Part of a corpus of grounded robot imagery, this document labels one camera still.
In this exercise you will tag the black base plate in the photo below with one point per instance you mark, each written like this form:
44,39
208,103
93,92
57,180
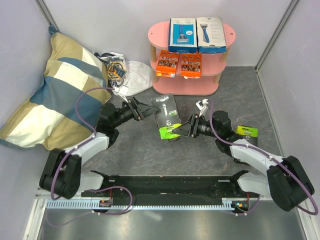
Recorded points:
177,190

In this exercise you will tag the green black razor pack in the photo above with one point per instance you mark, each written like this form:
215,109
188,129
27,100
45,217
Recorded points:
167,117

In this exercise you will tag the black green razor box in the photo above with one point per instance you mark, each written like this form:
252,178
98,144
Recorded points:
248,133

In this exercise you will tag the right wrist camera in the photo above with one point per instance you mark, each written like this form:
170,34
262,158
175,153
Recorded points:
202,105

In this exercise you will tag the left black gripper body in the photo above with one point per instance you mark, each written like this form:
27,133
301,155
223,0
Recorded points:
135,113

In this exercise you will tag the striped blue beige pillow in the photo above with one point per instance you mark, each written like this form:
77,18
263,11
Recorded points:
61,112

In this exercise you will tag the blue razor box clear front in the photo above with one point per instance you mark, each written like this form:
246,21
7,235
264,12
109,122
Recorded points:
182,35

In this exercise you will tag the grey cable duct rail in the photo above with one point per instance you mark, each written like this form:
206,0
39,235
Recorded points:
90,204

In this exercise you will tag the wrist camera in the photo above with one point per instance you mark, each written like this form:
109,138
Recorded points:
202,105
121,92

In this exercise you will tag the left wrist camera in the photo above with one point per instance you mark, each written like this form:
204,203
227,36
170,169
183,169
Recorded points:
121,92

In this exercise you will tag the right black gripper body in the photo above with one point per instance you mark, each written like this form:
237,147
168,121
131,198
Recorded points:
200,127

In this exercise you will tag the orange razor box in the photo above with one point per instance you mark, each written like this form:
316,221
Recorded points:
191,65
167,64

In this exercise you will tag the white blue razor box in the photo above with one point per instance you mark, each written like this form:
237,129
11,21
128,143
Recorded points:
210,35

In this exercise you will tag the pink three-tier shelf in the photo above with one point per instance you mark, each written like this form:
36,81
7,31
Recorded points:
212,65

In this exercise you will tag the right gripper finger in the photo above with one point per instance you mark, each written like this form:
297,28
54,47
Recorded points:
189,124
182,132

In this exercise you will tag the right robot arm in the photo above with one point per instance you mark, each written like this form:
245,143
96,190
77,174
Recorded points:
281,178

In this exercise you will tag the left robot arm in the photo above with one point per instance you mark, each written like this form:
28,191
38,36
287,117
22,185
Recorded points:
62,171

